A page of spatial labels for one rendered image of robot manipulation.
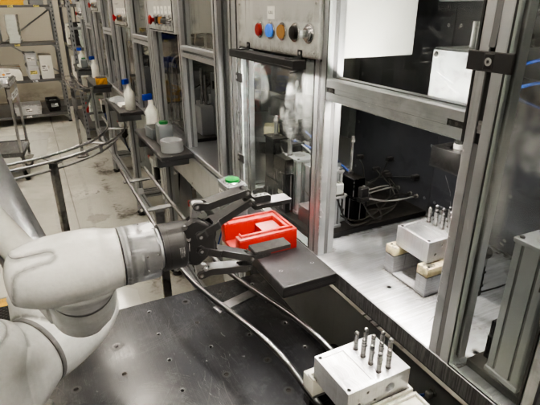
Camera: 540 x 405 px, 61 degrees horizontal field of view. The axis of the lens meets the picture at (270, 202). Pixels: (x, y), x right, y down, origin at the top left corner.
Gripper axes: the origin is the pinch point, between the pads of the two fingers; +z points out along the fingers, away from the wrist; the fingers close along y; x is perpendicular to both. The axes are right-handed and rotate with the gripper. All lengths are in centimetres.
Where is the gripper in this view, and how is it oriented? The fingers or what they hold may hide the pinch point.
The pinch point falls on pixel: (274, 223)
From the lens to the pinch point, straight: 80.3
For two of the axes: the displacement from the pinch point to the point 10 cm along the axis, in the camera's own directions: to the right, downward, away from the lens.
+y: 0.0, -9.2, -3.9
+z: 8.9, -1.7, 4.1
